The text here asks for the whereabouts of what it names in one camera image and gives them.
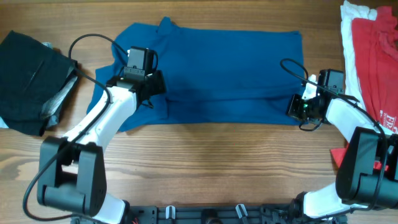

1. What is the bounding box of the blue t-shirt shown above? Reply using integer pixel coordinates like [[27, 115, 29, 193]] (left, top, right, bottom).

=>
[[95, 17, 303, 131]]

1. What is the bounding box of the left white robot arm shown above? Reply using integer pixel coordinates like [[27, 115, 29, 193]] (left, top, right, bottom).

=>
[[37, 70, 166, 223]]

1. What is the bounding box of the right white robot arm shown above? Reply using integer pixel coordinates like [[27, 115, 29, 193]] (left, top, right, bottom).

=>
[[287, 93, 397, 220]]

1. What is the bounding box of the red t-shirt with print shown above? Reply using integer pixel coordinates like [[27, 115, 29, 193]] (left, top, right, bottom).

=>
[[330, 6, 398, 172]]

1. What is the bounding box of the white garment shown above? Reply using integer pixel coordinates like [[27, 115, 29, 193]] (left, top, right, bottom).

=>
[[340, 1, 377, 109]]

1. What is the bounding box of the grey folded garment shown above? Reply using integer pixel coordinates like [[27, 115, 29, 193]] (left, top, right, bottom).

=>
[[40, 75, 78, 128]]

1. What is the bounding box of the black folded garment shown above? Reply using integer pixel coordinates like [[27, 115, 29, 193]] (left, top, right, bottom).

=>
[[1, 30, 77, 136]]

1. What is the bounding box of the right black cable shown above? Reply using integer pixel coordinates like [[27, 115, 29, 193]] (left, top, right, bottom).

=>
[[279, 58, 389, 212]]

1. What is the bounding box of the black cable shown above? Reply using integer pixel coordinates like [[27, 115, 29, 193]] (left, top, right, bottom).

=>
[[279, 58, 389, 212], [22, 33, 130, 222]]

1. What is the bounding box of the left black cable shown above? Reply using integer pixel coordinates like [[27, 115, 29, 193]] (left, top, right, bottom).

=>
[[22, 33, 130, 222]]

